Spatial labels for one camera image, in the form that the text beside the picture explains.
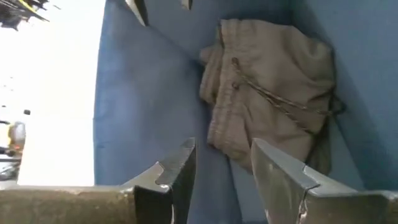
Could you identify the dark garment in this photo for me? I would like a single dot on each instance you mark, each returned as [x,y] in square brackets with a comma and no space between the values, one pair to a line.
[264,93]

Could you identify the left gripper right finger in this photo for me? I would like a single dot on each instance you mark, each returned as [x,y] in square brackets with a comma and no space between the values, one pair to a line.
[342,208]

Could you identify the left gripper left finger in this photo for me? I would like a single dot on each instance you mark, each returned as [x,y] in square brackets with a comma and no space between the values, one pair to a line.
[77,205]

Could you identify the navy white striped bin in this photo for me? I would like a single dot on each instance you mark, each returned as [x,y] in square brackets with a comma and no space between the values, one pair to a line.
[140,109]

